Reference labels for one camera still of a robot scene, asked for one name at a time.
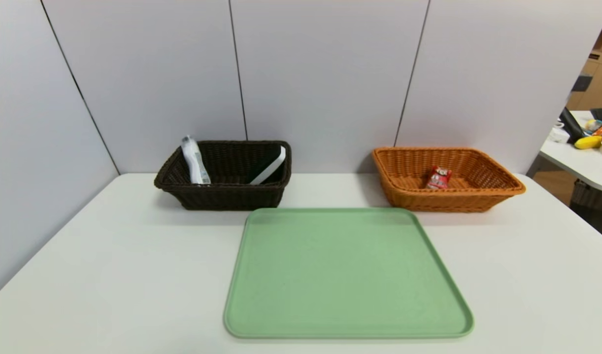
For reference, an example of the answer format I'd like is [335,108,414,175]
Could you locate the black and white eraser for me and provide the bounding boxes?
[248,145,287,186]

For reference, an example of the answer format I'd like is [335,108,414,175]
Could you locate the white plastic bottle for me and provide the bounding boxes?
[180,135,212,185]

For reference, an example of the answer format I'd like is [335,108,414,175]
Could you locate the red snack packet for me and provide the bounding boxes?
[426,166,453,190]

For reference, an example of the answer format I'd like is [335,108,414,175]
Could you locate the dark brown wicker basket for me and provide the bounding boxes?
[153,140,292,211]

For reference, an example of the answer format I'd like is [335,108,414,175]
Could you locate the orange wicker basket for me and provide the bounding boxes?
[372,147,527,213]

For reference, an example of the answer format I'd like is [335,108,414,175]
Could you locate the grey wicker background basket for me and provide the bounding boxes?
[570,179,602,213]

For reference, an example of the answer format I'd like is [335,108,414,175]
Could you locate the green plastic tray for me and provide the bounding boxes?
[224,207,475,340]

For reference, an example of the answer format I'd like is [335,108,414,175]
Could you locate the white background cup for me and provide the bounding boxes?
[550,120,572,143]

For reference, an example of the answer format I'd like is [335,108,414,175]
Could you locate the black slanted background object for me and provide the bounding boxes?
[560,107,586,144]

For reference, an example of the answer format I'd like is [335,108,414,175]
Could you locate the white background table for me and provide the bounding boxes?
[540,109,602,193]

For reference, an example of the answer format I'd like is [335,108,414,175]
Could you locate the dark grey background object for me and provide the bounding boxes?
[572,73,595,92]

